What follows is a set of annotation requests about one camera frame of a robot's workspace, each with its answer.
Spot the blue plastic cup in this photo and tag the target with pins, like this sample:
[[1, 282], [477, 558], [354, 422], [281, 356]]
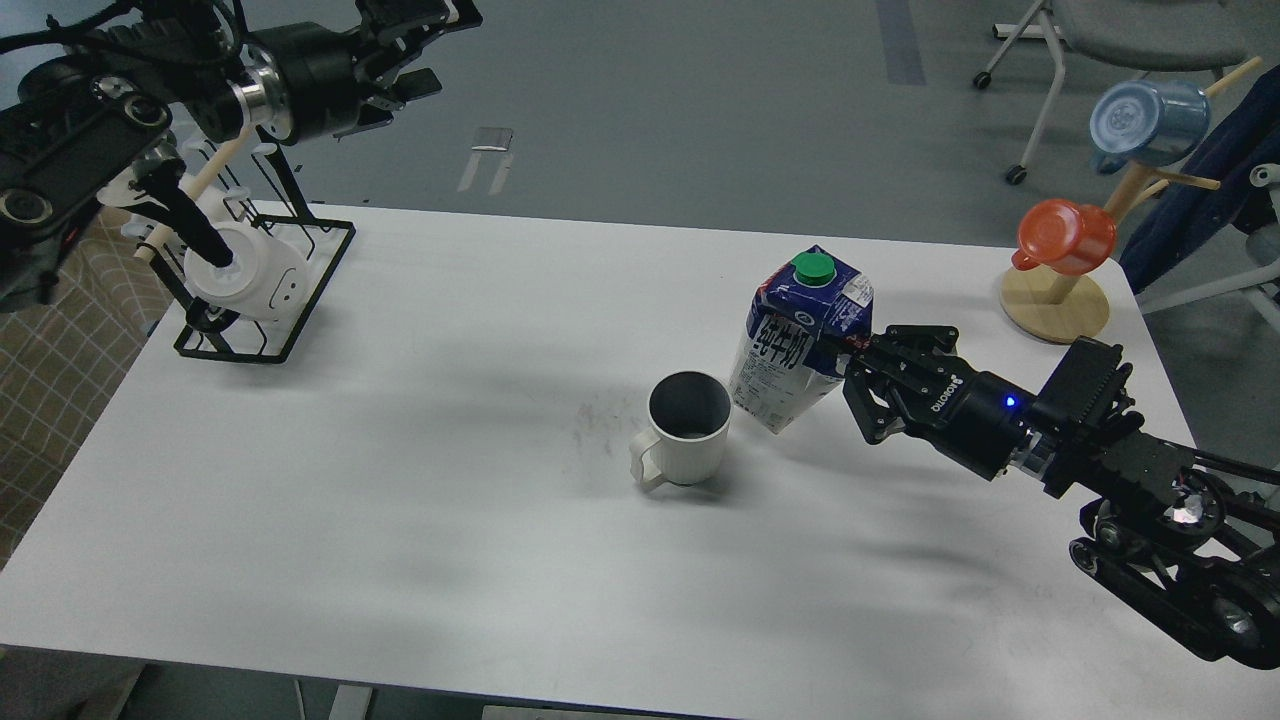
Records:
[[1156, 124]]

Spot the wooden cup tree stand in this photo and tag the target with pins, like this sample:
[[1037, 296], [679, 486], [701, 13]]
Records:
[[1060, 308]]

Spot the beige checkered cloth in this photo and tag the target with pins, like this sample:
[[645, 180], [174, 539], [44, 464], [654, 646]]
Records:
[[61, 364]]

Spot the blue white milk carton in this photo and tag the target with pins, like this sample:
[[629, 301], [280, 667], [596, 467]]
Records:
[[803, 324]]

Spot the grey office chair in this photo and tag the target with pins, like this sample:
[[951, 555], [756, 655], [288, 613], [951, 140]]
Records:
[[1147, 36]]

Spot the white mug behind rack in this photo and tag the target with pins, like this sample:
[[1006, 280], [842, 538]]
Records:
[[212, 201]]

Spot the dark blue fabric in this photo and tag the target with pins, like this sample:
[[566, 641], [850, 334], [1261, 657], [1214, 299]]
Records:
[[1186, 218]]

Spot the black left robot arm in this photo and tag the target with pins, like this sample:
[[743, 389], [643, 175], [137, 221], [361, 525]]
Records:
[[92, 116]]

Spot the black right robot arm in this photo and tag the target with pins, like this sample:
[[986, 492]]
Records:
[[1164, 530]]

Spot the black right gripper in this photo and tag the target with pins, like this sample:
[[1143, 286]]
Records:
[[906, 380]]

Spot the white ribbed mug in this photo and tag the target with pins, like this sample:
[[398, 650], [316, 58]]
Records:
[[685, 437]]

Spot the white smiley mug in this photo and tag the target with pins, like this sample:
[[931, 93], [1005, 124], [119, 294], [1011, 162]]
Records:
[[268, 279]]

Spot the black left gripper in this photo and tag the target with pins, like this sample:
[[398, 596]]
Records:
[[305, 81]]

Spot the black wire cup rack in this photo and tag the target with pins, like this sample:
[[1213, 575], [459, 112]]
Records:
[[265, 194]]

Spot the orange plastic cup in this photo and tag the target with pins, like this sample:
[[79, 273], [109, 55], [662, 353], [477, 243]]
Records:
[[1067, 237]]

